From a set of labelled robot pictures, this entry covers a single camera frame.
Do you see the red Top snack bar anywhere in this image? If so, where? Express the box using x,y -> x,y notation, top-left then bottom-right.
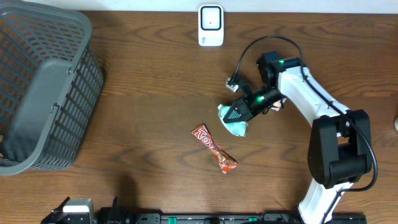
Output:
191,124 -> 239,174

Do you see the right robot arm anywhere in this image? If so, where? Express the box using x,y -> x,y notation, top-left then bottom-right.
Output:
222,52 -> 378,223

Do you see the white barcode scanner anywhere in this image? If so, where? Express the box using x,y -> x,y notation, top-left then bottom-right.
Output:
198,4 -> 224,47

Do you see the orange white snack packet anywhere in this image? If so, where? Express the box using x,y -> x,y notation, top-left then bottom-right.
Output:
271,98 -> 286,111

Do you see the grey plastic shopping basket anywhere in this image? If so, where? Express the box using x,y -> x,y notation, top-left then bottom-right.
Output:
1,1 -> 104,176

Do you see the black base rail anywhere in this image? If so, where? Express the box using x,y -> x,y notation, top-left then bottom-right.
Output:
133,212 -> 368,224

